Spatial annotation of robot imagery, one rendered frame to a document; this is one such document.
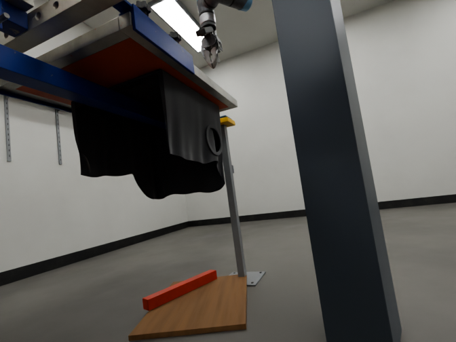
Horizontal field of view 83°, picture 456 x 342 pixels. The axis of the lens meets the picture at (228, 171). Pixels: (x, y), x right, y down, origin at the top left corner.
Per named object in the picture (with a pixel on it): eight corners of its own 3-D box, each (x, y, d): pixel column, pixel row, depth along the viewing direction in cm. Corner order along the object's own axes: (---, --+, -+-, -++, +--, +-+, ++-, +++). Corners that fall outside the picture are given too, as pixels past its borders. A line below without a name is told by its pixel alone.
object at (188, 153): (212, 178, 130) (203, 109, 134) (228, 175, 127) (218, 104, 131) (153, 176, 88) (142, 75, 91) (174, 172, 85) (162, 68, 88)
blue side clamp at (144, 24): (182, 78, 95) (180, 60, 95) (195, 74, 93) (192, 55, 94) (120, 35, 67) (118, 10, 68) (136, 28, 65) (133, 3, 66)
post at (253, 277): (232, 273, 166) (213, 127, 175) (265, 272, 158) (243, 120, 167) (218, 286, 145) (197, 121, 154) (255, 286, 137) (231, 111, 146)
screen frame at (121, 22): (149, 130, 160) (149, 125, 160) (237, 107, 138) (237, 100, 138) (-5, 88, 87) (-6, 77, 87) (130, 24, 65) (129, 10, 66)
